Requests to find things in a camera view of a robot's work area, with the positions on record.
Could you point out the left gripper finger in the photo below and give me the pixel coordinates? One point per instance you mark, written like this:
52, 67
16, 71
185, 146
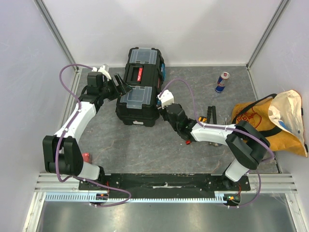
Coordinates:
120, 81
119, 90

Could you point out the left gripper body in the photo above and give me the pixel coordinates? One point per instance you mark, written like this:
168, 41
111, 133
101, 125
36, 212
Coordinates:
110, 92

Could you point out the black plastic toolbox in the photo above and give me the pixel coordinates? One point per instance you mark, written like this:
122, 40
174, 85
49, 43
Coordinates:
145, 73

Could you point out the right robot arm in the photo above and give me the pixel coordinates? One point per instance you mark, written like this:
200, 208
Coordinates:
246, 144

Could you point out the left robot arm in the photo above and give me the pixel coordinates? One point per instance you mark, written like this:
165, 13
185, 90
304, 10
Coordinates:
62, 155

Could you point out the red white small box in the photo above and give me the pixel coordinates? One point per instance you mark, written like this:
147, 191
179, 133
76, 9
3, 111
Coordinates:
86, 157

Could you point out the red bull can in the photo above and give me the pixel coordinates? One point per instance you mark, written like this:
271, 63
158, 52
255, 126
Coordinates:
222, 81

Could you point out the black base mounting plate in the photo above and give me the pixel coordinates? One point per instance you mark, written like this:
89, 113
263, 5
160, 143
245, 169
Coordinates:
174, 185

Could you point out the yellow tote bag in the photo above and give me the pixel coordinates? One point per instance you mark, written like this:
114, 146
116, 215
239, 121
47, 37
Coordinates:
278, 117

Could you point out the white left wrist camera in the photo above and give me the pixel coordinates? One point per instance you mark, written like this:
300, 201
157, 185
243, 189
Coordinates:
104, 69

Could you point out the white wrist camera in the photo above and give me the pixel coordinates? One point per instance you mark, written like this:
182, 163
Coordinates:
104, 69
165, 98

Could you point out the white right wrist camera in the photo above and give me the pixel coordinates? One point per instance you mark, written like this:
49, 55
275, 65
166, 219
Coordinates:
165, 98

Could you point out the black t-handle wrench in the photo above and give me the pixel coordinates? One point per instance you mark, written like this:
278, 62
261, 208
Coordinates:
211, 114

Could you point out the aluminium front frame rail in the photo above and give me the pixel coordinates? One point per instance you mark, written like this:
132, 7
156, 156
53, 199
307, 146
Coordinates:
270, 183

